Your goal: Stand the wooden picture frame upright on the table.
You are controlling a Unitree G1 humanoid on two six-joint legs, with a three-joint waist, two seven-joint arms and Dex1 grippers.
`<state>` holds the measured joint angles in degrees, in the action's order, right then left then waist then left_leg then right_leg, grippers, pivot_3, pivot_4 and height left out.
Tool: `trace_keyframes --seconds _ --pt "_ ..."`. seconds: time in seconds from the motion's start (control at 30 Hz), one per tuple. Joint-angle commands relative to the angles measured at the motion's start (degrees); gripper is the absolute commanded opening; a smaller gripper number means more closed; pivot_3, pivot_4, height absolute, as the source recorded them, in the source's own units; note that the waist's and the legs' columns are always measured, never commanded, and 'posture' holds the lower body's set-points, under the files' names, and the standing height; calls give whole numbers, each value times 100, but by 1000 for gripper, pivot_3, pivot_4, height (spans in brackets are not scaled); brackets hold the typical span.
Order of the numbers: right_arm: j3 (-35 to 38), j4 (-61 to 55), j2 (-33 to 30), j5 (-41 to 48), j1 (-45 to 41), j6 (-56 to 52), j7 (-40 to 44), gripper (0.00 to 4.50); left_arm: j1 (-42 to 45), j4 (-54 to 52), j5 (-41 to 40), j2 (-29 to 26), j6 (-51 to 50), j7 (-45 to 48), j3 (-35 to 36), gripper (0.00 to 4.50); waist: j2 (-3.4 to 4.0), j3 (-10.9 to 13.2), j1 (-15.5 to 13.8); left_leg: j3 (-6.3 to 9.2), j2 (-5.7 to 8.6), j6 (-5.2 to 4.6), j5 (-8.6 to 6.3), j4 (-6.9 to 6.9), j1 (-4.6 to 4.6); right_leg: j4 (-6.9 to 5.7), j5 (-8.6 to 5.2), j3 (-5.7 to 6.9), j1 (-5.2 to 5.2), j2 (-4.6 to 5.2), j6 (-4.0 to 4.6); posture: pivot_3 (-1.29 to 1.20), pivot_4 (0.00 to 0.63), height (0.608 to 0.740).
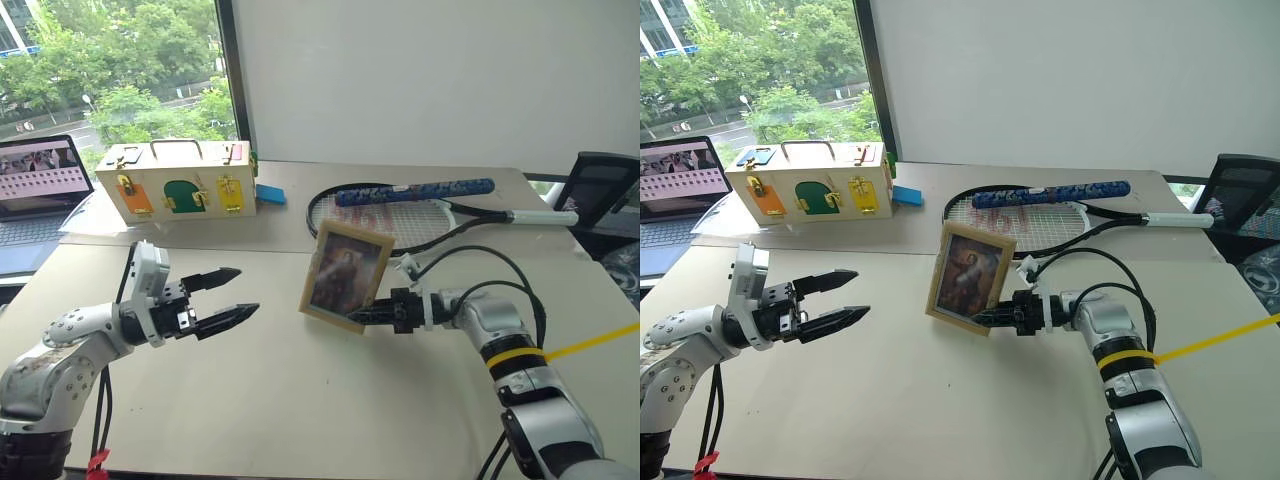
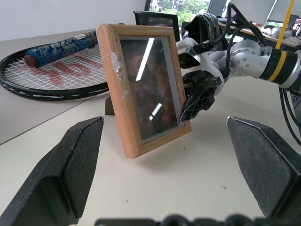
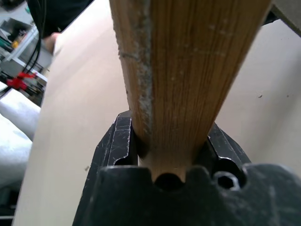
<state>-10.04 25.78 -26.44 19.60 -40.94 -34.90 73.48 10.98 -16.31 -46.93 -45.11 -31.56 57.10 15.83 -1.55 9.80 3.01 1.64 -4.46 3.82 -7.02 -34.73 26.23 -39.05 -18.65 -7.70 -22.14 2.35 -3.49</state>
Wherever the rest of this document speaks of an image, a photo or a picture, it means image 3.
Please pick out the light grey cloth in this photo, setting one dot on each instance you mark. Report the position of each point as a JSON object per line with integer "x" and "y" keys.
{"x": 14, "y": 131}

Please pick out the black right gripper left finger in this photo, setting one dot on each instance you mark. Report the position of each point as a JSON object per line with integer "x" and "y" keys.
{"x": 117, "y": 143}

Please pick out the grey flat board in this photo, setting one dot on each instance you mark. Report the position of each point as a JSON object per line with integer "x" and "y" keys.
{"x": 288, "y": 14}

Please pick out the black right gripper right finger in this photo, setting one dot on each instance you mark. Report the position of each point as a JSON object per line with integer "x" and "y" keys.
{"x": 225, "y": 150}

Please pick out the person's bare hand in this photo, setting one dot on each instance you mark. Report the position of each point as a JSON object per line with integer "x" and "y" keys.
{"x": 52, "y": 42}

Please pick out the wooden block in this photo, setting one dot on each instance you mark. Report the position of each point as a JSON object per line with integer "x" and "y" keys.
{"x": 188, "y": 70}

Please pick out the person in black clothing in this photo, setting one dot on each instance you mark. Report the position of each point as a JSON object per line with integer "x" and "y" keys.
{"x": 63, "y": 14}

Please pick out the red plastic clamp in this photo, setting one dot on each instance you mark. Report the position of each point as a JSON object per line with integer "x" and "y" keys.
{"x": 18, "y": 81}

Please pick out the grey metal equipment rack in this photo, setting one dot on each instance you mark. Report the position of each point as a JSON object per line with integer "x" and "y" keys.
{"x": 16, "y": 44}

